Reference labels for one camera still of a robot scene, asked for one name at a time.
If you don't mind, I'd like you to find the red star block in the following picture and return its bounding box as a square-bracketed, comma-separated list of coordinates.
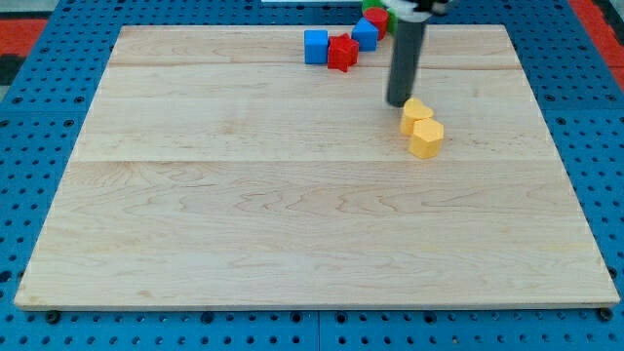
[328, 33, 359, 72]

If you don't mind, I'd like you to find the blue triangle block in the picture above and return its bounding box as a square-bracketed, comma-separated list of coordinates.
[351, 18, 378, 52]

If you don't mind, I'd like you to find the light wooden board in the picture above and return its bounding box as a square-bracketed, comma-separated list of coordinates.
[15, 25, 620, 311]

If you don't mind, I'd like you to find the yellow heart block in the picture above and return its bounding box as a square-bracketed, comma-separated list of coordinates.
[400, 97, 435, 136]

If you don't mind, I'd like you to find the yellow hexagon block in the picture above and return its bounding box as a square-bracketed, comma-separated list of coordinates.
[409, 119, 445, 159]

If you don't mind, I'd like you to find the blue cube block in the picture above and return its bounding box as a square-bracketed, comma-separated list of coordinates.
[303, 29, 329, 64]

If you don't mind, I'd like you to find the green block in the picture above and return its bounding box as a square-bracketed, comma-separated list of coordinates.
[361, 0, 396, 36]

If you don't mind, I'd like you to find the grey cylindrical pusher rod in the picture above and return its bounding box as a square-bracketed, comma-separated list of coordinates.
[386, 19, 426, 107]

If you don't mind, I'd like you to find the red cylinder block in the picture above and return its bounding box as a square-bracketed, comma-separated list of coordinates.
[363, 7, 389, 41]

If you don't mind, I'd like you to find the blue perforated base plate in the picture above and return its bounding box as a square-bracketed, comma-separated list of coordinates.
[1, 0, 623, 350]

